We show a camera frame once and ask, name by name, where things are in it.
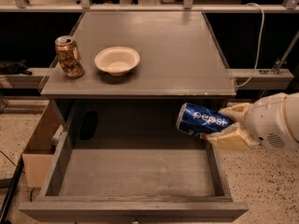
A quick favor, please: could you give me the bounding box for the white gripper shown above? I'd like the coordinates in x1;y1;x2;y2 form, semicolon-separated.
202;92;299;151

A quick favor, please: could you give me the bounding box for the cardboard box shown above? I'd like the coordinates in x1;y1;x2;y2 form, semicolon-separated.
21;103;61;188

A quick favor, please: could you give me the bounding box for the white cable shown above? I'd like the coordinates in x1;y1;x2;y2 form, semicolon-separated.
233;2;265;90

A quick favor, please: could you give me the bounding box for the black cloth on rail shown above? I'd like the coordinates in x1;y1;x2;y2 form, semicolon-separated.
0;60;33;76

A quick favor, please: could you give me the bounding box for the grey cabinet with top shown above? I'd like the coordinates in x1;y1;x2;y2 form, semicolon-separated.
42;11;235;135

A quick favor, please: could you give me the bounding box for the white paper bowl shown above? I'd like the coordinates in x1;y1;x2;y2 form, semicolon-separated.
94;47;140;76

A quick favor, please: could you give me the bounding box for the black cable on floor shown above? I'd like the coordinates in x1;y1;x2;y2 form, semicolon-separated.
0;149;25;175

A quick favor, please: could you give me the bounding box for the gold beverage can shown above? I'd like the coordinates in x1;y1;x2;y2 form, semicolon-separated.
55;35;84;78

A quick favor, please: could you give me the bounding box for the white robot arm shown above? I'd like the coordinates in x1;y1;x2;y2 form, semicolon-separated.
204;92;299;151

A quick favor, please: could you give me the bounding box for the blue pepsi can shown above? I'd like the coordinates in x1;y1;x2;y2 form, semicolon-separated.
176;103;234;136

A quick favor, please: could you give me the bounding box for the open grey top drawer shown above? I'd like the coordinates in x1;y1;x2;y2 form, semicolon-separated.
18;105;249;224

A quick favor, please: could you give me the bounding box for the metal frame rail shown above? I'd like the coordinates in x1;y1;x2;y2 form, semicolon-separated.
0;5;293;90

